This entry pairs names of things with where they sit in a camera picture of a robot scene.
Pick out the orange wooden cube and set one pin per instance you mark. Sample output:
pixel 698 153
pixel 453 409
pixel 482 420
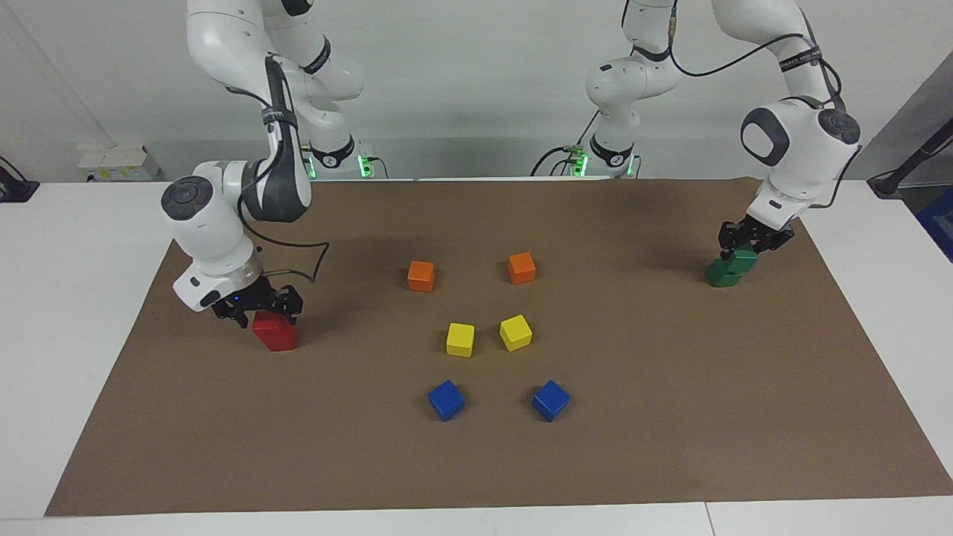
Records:
pixel 521 268
pixel 421 276

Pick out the yellow wooden cube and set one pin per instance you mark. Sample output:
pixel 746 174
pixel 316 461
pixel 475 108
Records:
pixel 515 333
pixel 460 339

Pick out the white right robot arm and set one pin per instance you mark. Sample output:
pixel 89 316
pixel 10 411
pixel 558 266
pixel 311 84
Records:
pixel 212 231

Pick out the green lit base connector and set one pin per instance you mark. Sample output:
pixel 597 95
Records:
pixel 578 158
pixel 365 165

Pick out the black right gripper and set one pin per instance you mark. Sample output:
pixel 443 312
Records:
pixel 257 298

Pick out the blue wooden cube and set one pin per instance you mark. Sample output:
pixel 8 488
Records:
pixel 446 400
pixel 551 400

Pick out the black stand pole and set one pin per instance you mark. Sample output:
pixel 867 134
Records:
pixel 912 160

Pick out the green wooden cube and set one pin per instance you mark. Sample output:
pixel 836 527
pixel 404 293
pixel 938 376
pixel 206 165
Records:
pixel 721 278
pixel 742 260

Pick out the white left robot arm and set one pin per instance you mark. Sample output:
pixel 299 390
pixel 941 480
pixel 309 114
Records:
pixel 797 149

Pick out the white box with yellow label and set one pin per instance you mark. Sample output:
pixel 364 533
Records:
pixel 119 160

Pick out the black clamp mount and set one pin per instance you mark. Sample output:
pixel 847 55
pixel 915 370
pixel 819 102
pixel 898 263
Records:
pixel 15 190

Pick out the red wooden cube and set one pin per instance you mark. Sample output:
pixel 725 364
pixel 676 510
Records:
pixel 266 324
pixel 283 342

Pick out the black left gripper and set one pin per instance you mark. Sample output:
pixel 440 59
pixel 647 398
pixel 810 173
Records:
pixel 752 231

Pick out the blue crate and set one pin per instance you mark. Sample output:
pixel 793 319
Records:
pixel 939 223

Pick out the brown paper table mat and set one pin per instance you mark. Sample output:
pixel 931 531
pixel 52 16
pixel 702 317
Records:
pixel 476 461

